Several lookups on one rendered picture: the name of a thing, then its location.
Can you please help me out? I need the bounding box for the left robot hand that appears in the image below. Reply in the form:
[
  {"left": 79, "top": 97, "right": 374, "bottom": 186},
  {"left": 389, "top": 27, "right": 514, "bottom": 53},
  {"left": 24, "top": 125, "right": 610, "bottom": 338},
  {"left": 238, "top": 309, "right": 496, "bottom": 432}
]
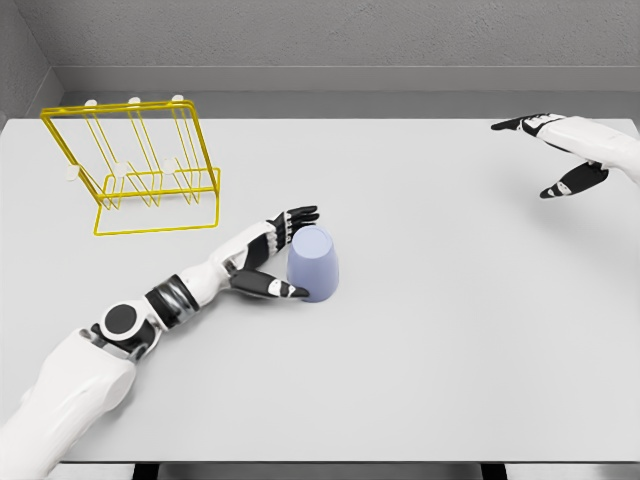
[{"left": 208, "top": 204, "right": 320, "bottom": 302}]

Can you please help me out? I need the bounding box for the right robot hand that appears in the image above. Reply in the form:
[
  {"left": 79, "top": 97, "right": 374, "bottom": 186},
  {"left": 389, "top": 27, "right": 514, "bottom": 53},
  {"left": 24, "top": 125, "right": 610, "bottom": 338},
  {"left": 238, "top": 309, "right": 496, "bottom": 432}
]
[{"left": 490, "top": 112, "right": 624, "bottom": 200}]

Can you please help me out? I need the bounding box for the lavender plastic cup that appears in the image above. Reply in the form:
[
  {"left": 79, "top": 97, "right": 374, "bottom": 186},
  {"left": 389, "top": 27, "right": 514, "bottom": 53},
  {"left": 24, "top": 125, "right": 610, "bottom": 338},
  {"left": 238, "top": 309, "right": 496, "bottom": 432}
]
[{"left": 286, "top": 225, "right": 342, "bottom": 304}]

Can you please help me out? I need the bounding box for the yellow wire cup holder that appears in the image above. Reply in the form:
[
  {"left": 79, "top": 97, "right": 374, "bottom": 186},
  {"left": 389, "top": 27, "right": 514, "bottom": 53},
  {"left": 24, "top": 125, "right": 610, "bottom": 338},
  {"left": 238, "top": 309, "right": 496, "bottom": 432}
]
[{"left": 39, "top": 95, "right": 222, "bottom": 237}]

